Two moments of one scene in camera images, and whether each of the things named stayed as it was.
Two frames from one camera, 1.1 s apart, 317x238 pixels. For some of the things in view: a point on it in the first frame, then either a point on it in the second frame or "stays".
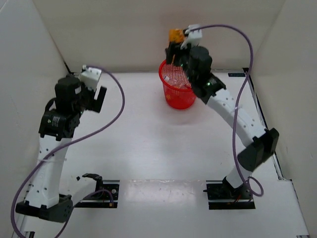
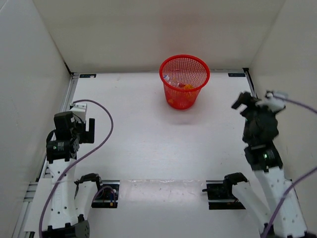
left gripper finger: [98, 103] → [89, 137]
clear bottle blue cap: [175, 82] stays
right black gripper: [173, 49] → [244, 98]
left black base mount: [108, 198] stays
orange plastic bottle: [176, 35] → [188, 87]
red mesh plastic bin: [178, 91] stays
